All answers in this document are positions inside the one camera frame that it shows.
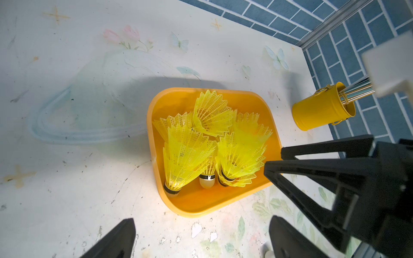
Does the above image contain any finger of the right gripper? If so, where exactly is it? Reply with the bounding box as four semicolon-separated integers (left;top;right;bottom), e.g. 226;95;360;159
281;134;374;160
264;158;380;252

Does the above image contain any bundle of pencils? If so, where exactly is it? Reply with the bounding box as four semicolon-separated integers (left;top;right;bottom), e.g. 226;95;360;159
339;76;375;105

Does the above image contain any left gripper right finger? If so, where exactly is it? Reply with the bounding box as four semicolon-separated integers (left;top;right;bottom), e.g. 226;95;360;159
269;216;328;258

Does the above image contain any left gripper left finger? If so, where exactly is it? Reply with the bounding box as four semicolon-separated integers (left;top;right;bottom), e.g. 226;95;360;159
81;218;136;258

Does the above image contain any yellow plastic storage box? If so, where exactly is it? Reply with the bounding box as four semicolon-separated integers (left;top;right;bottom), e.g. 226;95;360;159
147;88;282;218

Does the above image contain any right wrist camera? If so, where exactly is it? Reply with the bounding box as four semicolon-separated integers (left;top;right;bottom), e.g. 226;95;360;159
362;30;413;103

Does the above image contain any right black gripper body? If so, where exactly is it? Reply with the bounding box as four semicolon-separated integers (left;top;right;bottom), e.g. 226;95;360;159
344;139;413;258

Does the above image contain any yellow shuttlecock small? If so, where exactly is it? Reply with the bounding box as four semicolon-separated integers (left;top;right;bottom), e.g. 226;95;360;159
216;127;273;187

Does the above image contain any yellow pen cup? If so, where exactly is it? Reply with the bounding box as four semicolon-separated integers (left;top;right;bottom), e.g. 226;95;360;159
291;82;356;131

